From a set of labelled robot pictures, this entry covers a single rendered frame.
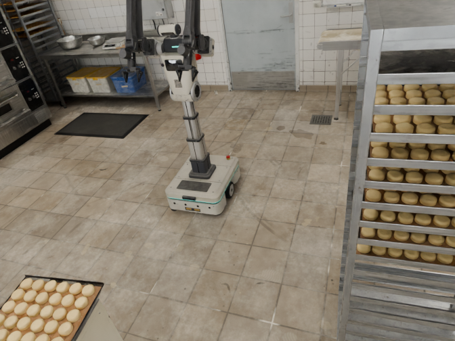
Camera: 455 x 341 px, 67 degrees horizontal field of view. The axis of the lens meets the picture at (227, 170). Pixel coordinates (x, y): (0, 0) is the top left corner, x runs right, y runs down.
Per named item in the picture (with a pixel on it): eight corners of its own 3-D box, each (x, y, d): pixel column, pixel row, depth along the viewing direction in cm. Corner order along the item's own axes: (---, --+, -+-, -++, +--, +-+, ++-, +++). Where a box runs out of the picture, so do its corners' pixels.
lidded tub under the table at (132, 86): (114, 93, 529) (108, 77, 514) (128, 82, 564) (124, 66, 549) (135, 93, 517) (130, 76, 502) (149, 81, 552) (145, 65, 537)
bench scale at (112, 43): (102, 50, 493) (100, 44, 488) (112, 43, 518) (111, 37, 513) (121, 49, 486) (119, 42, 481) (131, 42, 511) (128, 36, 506)
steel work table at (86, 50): (61, 109, 568) (34, 49, 512) (88, 91, 622) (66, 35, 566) (160, 111, 505) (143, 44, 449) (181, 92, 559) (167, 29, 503)
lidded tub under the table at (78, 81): (70, 93, 558) (63, 77, 544) (89, 81, 593) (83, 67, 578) (89, 93, 545) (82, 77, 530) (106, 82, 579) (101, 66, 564)
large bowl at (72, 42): (54, 52, 522) (50, 42, 514) (71, 44, 551) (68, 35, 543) (74, 51, 509) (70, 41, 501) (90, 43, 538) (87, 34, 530)
